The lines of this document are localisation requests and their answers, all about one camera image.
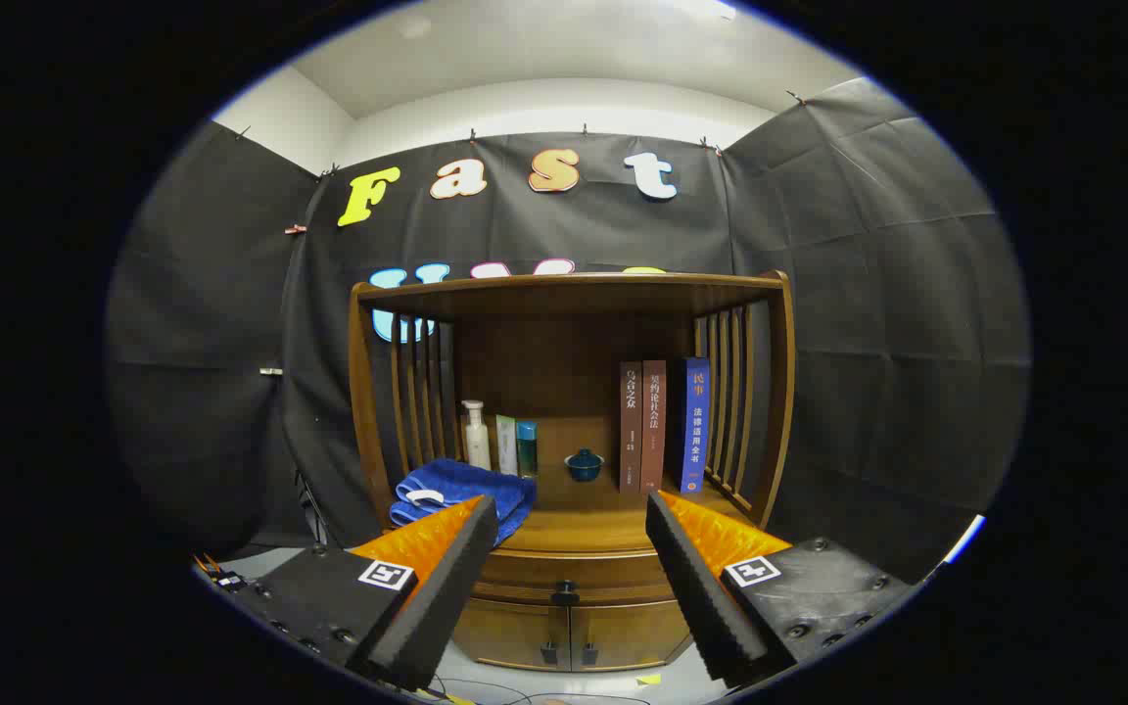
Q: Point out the wooden cabinet door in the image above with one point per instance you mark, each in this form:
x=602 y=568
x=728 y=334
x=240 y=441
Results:
x=510 y=632
x=623 y=632

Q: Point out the blue folded towel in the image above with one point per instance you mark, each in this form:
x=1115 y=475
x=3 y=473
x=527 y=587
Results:
x=466 y=485

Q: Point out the wooden countertop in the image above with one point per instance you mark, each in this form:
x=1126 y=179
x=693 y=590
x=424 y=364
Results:
x=584 y=519

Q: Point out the dark brown book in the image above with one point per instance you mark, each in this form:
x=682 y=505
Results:
x=631 y=431

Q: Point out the wooden cabinet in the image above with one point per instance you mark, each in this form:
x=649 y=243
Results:
x=544 y=372

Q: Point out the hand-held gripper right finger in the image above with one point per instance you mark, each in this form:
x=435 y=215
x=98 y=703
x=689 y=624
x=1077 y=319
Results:
x=701 y=597

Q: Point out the white and green tube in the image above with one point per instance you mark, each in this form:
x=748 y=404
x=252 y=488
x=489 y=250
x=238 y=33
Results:
x=506 y=450

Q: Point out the wooden drawer with black knob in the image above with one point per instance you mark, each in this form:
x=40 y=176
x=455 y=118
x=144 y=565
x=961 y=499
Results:
x=574 y=568

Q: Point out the blue book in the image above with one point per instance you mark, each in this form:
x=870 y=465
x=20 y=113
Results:
x=694 y=431

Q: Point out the reddish brown book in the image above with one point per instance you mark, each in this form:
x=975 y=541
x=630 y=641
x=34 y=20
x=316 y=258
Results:
x=653 y=431

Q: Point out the white pump bottle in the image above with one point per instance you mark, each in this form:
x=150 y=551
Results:
x=477 y=446

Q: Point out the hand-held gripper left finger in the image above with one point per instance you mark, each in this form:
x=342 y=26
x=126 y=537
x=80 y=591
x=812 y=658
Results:
x=446 y=597

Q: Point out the dark blue lidded teacup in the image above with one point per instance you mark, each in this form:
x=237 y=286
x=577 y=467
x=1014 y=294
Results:
x=585 y=468

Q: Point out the teal capped bottle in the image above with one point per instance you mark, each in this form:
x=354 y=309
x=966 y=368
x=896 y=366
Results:
x=527 y=455

